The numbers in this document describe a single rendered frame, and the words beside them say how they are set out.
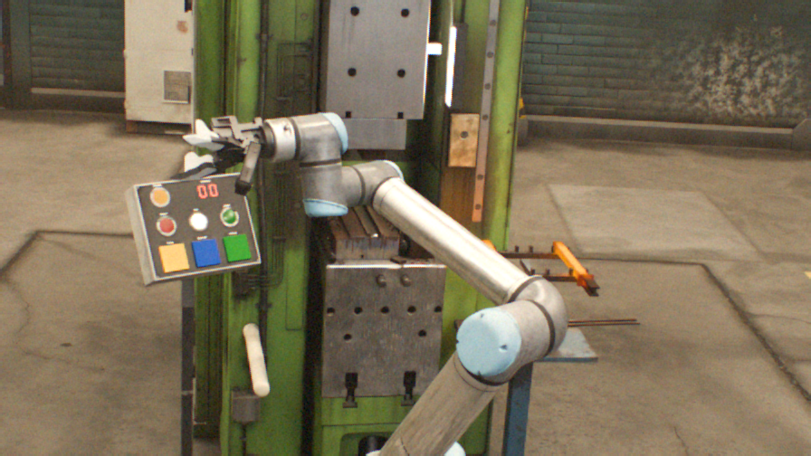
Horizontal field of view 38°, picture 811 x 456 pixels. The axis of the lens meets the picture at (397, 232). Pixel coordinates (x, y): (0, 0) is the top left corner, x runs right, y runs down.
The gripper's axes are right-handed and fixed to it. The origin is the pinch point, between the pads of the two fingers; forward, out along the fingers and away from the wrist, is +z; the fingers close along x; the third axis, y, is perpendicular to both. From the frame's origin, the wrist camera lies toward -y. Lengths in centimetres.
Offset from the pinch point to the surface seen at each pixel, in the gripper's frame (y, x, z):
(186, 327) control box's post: 18, -124, -28
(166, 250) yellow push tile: 29, -93, -20
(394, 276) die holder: 14, -106, -91
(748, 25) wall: 297, -394, -615
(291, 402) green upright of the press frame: 0, -162, -67
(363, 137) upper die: 49, -80, -85
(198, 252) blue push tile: 27, -95, -30
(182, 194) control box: 44, -90, -29
